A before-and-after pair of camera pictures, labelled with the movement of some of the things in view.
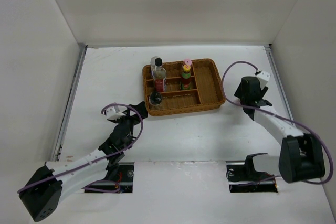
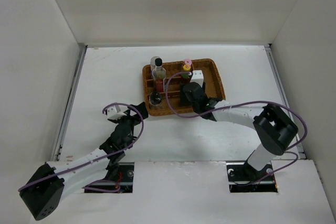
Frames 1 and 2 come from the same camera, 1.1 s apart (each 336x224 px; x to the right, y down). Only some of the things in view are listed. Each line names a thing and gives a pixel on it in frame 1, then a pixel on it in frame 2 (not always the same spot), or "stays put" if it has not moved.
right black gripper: x=238 y=93 → x=182 y=96
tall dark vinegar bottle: x=159 y=74 stays put
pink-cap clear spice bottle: x=187 y=61 stays put
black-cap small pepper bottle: x=155 y=98 stays put
